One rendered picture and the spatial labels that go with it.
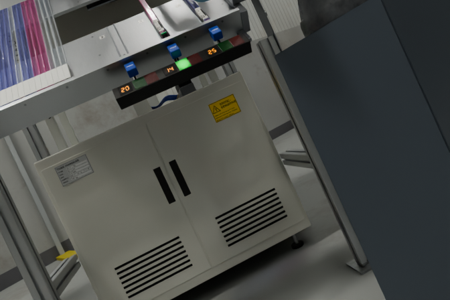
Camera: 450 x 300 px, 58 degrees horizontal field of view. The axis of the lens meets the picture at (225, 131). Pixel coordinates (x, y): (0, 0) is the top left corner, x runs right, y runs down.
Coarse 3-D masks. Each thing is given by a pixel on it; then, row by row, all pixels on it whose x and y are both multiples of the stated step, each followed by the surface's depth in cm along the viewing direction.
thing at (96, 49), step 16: (176, 0) 113; (224, 0) 109; (144, 16) 111; (160, 16) 109; (176, 16) 108; (192, 16) 106; (208, 16) 104; (96, 32) 110; (112, 32) 108; (128, 32) 107; (144, 32) 106; (176, 32) 103; (64, 48) 108; (80, 48) 106; (96, 48) 105; (112, 48) 103; (128, 48) 102; (80, 64) 101; (96, 64) 100
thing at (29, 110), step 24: (216, 24) 101; (240, 24) 103; (144, 48) 97; (192, 48) 102; (96, 72) 95; (120, 72) 98; (144, 72) 101; (48, 96) 94; (72, 96) 97; (96, 96) 100; (0, 120) 93; (24, 120) 95
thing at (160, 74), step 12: (240, 36) 98; (240, 48) 97; (204, 60) 95; (216, 60) 96; (228, 60) 98; (156, 72) 95; (180, 72) 94; (192, 72) 96; (204, 72) 97; (132, 84) 94; (156, 84) 94; (168, 84) 95; (120, 96) 92; (132, 96) 93; (144, 96) 94
